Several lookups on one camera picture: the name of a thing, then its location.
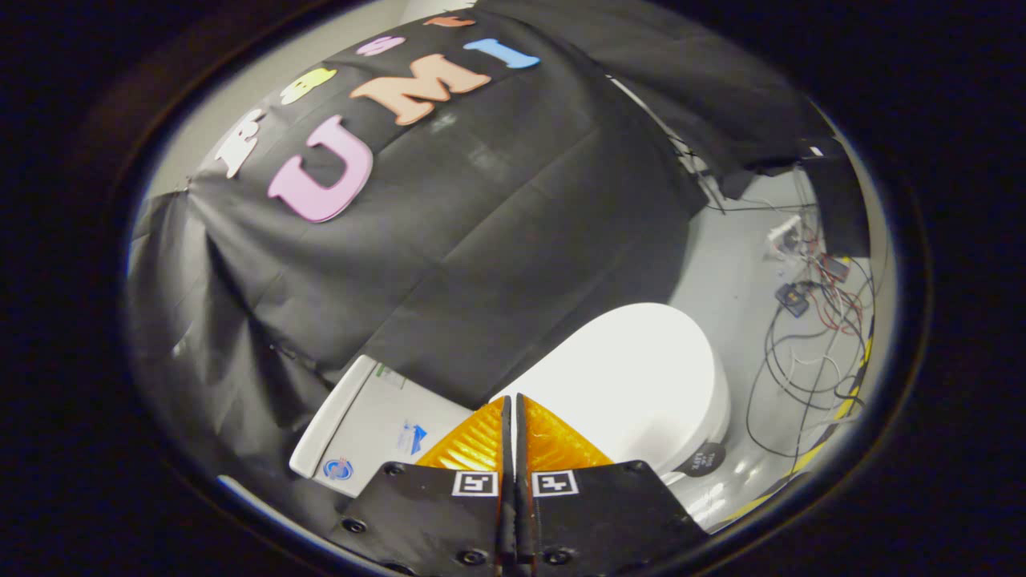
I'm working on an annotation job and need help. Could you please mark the small black electronic device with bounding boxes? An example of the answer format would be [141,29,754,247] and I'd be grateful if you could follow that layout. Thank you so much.
[774,282,810,318]

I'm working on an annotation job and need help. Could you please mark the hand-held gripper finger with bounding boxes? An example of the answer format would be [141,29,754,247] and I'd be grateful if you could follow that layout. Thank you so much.
[513,393,710,577]
[329,394,514,577]

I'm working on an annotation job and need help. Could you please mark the white ceramic toilet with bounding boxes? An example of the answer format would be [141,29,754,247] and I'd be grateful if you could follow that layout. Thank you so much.
[289,345,732,502]

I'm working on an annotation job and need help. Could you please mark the black box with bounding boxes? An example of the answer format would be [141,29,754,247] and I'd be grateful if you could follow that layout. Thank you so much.
[802,136,873,259]

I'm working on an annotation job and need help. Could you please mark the black backdrop cloth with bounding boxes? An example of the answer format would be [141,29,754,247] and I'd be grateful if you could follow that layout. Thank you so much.
[128,0,870,514]

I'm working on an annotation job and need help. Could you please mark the white toilet lid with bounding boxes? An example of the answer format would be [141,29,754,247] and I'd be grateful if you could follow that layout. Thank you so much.
[491,302,718,474]

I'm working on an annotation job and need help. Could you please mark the yellow black floor tape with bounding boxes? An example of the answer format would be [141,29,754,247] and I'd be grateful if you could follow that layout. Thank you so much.
[725,337,875,522]

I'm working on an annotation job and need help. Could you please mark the tangle of floor cables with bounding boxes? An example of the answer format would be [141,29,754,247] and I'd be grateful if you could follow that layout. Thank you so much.
[745,200,875,482]

